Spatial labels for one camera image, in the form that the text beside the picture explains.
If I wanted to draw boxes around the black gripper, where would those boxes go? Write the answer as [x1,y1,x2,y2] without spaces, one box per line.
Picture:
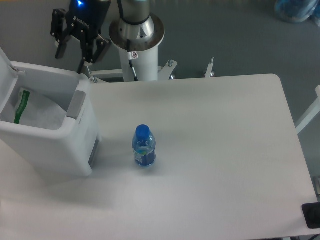
[50,0,112,74]

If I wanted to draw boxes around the white pedestal base frame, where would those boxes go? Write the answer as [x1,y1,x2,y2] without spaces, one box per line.
[86,56,216,83]

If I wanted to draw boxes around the blue plastic water bottle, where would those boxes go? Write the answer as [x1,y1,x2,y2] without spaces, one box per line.
[131,124,156,167]

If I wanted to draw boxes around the black device at table edge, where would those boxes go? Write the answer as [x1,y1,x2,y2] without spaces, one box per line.
[301,202,320,229]

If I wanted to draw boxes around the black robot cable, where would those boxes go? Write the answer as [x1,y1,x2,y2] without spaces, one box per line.
[126,39,140,82]

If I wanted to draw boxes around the clear plastic bag trash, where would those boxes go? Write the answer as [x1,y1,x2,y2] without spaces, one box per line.
[0,87,67,130]

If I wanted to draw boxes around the blue plastic bag bundle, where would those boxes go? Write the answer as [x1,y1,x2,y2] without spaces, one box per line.
[274,0,320,24]

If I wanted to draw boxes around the white open trash can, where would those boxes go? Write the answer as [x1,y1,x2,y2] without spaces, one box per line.
[0,52,102,177]

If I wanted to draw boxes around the white frame bar right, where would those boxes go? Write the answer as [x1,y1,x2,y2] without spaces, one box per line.
[295,85,320,134]

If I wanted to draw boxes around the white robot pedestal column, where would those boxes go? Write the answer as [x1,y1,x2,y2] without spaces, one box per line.
[109,13,165,72]

